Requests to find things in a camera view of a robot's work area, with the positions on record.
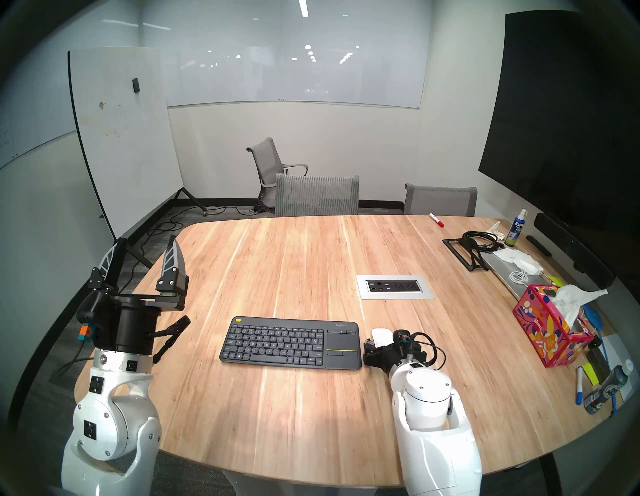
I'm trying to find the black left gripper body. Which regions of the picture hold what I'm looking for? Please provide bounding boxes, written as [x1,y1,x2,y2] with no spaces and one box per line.
[76,287,190,355]

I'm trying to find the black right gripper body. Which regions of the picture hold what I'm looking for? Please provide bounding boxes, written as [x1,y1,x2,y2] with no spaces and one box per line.
[363,330,437,373]

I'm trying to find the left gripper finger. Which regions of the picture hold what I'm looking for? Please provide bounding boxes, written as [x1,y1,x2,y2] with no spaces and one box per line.
[156,235,190,296]
[89,238,128,293]

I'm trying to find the silver table power outlet panel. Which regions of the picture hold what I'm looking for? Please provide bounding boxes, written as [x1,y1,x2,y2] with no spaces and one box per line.
[356,274,434,300]

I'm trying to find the freestanding white whiteboard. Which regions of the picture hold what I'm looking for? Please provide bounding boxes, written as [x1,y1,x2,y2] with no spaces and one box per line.
[67,46,208,268]

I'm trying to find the black laptop stand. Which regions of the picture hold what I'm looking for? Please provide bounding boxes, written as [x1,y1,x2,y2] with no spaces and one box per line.
[442,237,490,272]

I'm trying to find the silver closed laptop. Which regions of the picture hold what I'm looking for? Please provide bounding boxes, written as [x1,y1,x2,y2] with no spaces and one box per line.
[482,250,553,301]

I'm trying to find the grey office chair with armrests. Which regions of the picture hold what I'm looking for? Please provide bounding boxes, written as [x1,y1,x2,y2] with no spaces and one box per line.
[246,137,309,211]

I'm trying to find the grey mesh chair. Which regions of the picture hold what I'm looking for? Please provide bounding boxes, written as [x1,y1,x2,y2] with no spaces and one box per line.
[404,183,478,217]
[274,173,360,217]

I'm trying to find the colourful floral tissue box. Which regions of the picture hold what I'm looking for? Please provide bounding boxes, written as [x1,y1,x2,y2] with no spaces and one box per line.
[512,284,595,368]

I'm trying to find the crumpled white tissue on laptop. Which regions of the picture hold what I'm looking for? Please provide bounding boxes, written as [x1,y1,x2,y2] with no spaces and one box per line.
[492,247,544,275]

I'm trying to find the whiteboard cleaner spray bottle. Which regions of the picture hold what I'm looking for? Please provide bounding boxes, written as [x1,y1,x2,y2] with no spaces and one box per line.
[505,209,528,247]

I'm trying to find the white tissue in box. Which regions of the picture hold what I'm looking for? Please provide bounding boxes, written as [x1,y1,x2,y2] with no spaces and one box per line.
[552,284,609,326]

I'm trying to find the blue plastic item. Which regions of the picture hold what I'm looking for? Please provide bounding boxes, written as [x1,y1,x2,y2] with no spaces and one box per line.
[581,304,603,333]

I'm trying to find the black video sound bar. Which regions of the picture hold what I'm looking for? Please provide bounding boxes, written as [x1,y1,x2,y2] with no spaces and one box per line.
[533,212,616,290]

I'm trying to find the grey black spray can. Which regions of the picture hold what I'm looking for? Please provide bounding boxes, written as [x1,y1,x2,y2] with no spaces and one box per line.
[584,365,628,415]

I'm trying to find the white paper sheet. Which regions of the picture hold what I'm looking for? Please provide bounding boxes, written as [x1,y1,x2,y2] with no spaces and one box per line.
[597,332,633,373]

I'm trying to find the black strap of left arm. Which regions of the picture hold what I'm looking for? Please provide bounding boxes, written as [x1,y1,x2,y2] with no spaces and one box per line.
[151,316,192,364]

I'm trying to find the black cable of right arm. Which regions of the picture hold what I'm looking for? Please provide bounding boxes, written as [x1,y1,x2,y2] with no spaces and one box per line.
[410,331,447,371]

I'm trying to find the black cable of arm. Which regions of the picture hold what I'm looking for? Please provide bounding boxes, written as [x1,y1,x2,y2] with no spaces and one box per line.
[50,325,96,378]
[410,331,447,371]

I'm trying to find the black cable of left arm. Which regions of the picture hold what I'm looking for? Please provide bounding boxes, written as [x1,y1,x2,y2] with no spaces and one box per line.
[50,325,96,378]

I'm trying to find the black floor cables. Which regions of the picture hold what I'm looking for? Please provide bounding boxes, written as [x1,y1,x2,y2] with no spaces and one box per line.
[140,202,276,238]

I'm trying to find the black wireless keyboard with touchpad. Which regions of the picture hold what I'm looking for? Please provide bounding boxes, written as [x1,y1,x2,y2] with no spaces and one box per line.
[219,315,362,371]

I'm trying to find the coiled black cable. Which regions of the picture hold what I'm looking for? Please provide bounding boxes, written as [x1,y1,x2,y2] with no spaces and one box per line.
[462,230,505,252]

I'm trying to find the glass wall whiteboard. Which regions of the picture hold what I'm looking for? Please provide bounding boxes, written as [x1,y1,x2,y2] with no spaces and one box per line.
[140,0,433,109]

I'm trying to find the large black wall screen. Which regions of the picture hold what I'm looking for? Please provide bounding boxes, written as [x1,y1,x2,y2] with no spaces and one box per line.
[478,10,640,236]

